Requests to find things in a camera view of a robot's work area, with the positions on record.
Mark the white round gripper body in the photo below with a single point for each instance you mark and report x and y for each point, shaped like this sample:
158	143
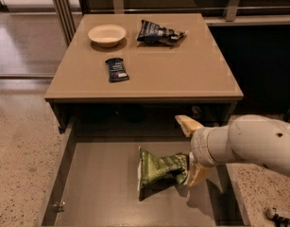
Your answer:
198	147

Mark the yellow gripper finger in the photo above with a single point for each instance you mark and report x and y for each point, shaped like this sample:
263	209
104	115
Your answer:
196	173
188	124

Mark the green jalapeno chip bag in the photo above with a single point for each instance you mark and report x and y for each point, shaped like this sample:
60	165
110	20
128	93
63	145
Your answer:
153	168

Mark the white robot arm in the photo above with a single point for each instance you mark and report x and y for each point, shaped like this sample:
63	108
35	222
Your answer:
249	138

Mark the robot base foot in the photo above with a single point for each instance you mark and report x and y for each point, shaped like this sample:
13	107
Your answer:
281	218

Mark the tan cabinet with top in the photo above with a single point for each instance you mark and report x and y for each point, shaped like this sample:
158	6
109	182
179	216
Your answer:
192	71

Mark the dark blue chip bag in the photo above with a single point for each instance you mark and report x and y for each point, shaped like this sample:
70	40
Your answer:
151	33

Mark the open grey top drawer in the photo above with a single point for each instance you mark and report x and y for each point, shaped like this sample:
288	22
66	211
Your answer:
95	181

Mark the small dark blue snack packet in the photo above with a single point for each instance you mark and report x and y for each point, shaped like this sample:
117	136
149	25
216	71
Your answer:
117	70

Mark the white paper bowl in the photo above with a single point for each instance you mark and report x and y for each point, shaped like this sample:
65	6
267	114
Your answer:
107	35

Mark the metal railing frame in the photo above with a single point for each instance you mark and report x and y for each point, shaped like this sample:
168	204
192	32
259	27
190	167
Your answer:
218	12

